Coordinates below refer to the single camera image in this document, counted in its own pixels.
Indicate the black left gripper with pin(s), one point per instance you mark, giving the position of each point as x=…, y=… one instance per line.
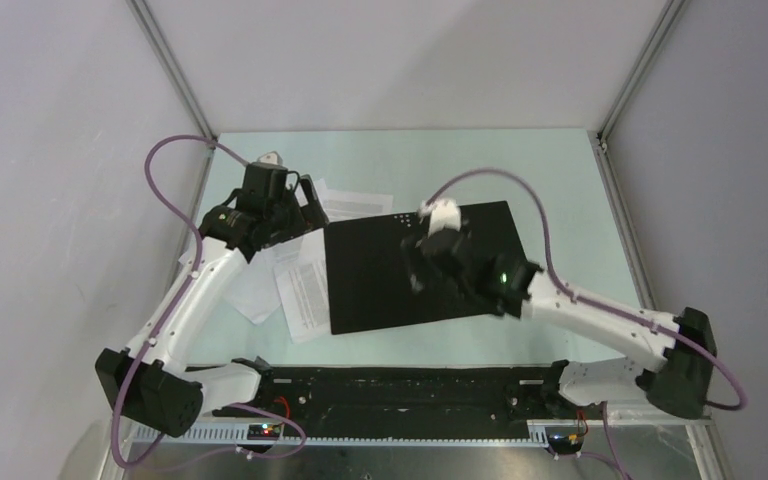
x=311, y=211

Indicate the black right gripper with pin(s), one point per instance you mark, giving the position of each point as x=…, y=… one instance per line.
x=414, y=262

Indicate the red and black folder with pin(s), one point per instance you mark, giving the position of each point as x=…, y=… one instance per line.
x=391, y=271

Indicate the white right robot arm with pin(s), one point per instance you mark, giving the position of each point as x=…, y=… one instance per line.
x=666, y=359

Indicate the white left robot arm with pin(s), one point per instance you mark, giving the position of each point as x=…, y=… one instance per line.
x=148, y=381

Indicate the top printed paper sheet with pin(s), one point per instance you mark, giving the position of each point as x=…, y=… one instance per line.
x=343, y=205

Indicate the large printed paper sheet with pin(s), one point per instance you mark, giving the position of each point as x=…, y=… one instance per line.
x=301, y=279

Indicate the left printed paper sheet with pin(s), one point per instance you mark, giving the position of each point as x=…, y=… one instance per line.
x=188, y=255

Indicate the right controller board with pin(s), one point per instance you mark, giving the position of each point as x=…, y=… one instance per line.
x=559, y=445

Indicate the controller board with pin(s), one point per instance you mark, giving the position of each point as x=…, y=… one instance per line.
x=264, y=432
x=559, y=445

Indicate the left controller board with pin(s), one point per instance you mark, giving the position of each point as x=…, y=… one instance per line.
x=264, y=432

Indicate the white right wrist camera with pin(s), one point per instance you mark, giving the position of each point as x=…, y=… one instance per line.
x=440, y=214

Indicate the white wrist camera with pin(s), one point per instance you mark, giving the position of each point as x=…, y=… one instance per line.
x=272, y=158
x=440, y=214

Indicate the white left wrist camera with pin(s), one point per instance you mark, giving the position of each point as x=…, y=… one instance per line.
x=272, y=158

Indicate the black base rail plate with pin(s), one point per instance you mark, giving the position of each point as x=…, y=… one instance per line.
x=418, y=403

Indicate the grey slotted cable duct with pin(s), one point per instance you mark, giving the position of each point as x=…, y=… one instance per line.
x=231, y=433

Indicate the left aluminium frame post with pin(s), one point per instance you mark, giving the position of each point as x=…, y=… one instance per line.
x=168, y=61

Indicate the aluminium frame post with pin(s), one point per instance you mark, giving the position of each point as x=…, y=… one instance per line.
x=168, y=61
x=645, y=60

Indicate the right aluminium frame post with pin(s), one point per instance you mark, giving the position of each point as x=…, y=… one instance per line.
x=645, y=60

